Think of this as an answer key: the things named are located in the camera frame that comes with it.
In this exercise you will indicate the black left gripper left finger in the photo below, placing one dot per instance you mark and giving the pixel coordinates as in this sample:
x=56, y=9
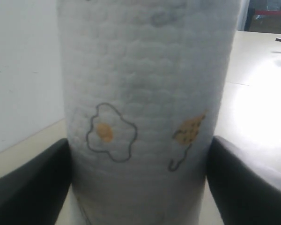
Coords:
x=34, y=193

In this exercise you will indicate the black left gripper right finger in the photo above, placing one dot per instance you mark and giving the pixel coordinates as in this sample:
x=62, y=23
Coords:
x=245, y=192

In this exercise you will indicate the printed white paper towel roll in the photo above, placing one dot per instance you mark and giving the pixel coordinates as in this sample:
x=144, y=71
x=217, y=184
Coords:
x=142, y=87

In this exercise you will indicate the dark equipment in background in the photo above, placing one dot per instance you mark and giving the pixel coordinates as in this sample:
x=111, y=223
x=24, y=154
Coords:
x=263, y=16

